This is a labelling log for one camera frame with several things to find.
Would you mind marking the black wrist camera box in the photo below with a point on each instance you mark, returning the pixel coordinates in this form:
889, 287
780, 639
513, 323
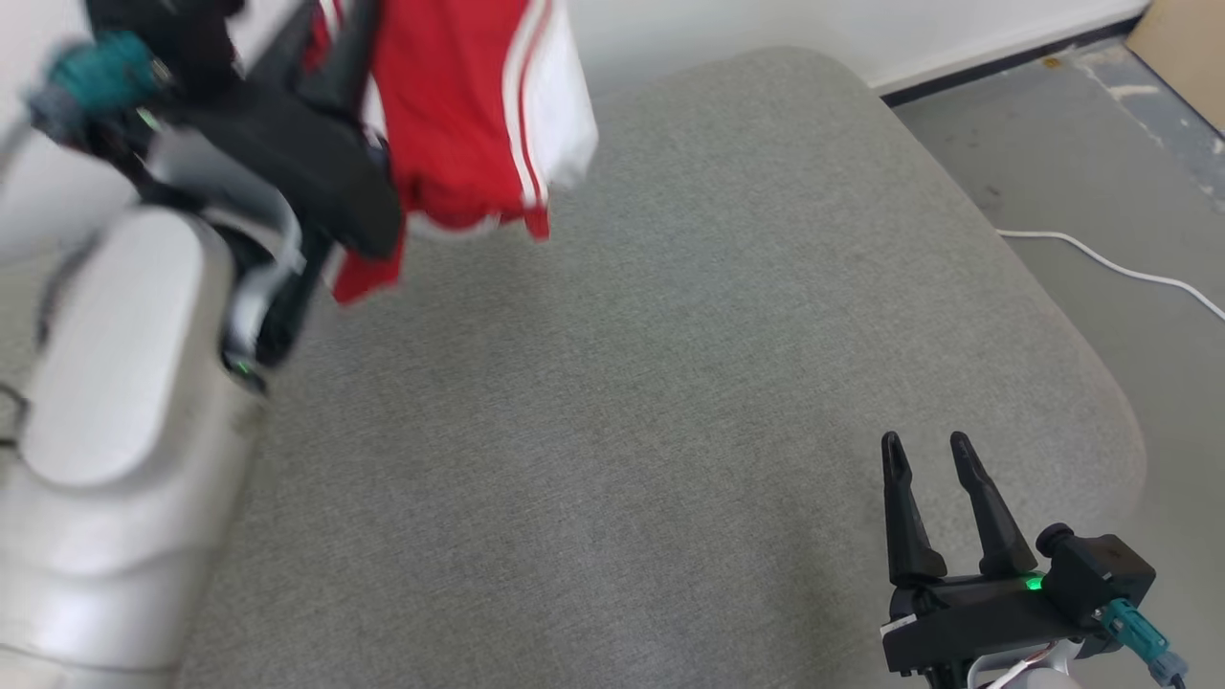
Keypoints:
182, 43
1101, 574

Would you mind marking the black baseboard strip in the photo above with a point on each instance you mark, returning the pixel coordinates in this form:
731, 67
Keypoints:
1005, 62

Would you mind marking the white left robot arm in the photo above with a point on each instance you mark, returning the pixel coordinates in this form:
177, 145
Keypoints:
115, 383

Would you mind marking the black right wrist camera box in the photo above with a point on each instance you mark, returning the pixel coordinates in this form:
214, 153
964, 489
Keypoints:
1101, 574

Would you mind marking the beige board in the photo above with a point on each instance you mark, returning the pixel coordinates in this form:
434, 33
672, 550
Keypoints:
1187, 48

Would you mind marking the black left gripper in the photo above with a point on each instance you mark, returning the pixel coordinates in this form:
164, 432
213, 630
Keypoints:
297, 163

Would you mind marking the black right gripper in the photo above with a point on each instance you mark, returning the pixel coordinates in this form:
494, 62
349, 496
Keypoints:
976, 622

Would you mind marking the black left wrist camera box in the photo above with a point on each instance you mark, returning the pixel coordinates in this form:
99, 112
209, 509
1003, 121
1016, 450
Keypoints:
182, 43

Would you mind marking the red basketball jersey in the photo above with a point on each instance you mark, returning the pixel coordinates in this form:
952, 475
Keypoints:
450, 115

